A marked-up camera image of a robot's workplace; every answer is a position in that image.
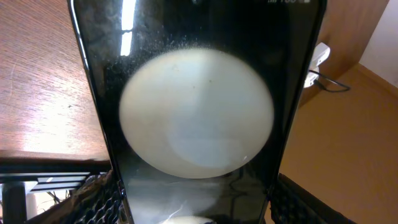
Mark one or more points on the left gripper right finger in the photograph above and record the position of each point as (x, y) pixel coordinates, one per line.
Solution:
(292, 204)

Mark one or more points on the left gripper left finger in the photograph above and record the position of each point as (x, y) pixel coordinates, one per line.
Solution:
(96, 201)

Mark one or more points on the black Samsung flip smartphone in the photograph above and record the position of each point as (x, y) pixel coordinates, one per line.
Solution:
(196, 99)

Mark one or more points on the white USB charger plug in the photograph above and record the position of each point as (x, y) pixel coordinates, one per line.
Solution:
(312, 75)

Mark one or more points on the white power strip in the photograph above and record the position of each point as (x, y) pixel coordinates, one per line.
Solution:
(320, 54)

